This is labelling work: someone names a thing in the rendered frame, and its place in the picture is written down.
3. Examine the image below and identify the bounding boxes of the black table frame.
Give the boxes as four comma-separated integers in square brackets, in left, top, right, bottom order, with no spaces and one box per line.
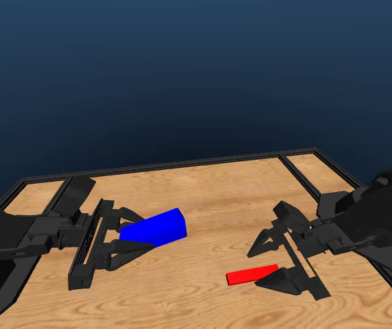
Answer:
[0,147,392,316]

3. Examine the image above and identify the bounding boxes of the thin red peg bar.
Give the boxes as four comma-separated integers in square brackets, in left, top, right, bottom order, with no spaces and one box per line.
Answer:
[225,264,280,286]

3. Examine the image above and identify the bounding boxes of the blue hollow socket block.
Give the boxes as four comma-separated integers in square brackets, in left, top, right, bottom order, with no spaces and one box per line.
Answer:
[119,207,187,248]

